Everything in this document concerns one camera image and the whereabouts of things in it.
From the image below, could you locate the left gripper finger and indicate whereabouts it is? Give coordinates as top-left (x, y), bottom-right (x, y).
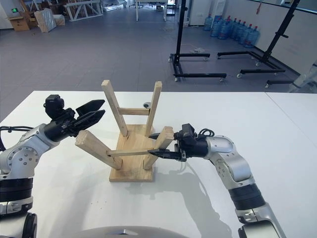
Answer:
top-left (74, 110), bottom-right (106, 131)
top-left (75, 99), bottom-right (106, 116)

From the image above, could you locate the cardboard box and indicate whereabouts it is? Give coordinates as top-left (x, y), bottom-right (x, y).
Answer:
top-left (7, 15), bottom-right (31, 32)

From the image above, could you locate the blue water bottle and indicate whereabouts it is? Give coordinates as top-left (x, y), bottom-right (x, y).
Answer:
top-left (210, 15), bottom-right (223, 38)
top-left (217, 19), bottom-right (233, 41)
top-left (244, 24), bottom-right (261, 49)
top-left (238, 21), bottom-right (251, 45)
top-left (203, 13), bottom-right (214, 32)

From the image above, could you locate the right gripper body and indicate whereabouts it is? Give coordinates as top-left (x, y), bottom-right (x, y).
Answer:
top-left (173, 131), bottom-right (208, 162)

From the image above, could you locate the silver wrapped panel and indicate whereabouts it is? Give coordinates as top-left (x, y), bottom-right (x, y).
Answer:
top-left (34, 7), bottom-right (57, 34)

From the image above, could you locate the black wheeled rack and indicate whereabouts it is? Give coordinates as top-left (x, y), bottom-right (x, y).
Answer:
top-left (169, 0), bottom-right (227, 83)
top-left (217, 0), bottom-right (302, 89)

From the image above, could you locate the white table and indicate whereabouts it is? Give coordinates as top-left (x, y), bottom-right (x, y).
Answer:
top-left (134, 0), bottom-right (168, 23)

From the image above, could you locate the robot body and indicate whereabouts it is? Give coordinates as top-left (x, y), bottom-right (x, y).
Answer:
top-left (76, 225), bottom-right (179, 238)

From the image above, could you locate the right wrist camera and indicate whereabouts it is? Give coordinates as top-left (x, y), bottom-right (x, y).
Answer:
top-left (180, 123), bottom-right (198, 141)

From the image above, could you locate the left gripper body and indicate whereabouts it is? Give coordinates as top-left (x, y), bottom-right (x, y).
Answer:
top-left (44, 108), bottom-right (78, 143)

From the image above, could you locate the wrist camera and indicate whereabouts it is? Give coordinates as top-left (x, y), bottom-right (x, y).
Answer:
top-left (180, 123), bottom-right (198, 141)
top-left (44, 94), bottom-right (66, 120)

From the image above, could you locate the white metal frame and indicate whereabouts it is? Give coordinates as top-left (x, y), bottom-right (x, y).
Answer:
top-left (62, 0), bottom-right (104, 23)

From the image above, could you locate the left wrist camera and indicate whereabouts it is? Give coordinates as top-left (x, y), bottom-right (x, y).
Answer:
top-left (44, 94), bottom-right (66, 120)

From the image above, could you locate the black cable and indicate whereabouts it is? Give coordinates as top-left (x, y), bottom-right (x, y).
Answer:
top-left (195, 128), bottom-right (215, 139)
top-left (0, 125), bottom-right (33, 152)

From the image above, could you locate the wooden leg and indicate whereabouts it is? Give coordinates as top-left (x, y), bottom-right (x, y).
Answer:
top-left (101, 79), bottom-right (129, 138)
top-left (75, 130), bottom-right (124, 171)
top-left (144, 80), bottom-right (163, 137)
top-left (143, 125), bottom-right (174, 171)

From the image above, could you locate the wooden seat board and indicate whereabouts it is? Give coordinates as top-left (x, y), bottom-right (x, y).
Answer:
top-left (109, 124), bottom-right (157, 183)

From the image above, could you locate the wooden cross bar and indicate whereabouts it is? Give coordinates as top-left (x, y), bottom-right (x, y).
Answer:
top-left (106, 148), bottom-right (156, 158)
top-left (118, 107), bottom-right (152, 117)

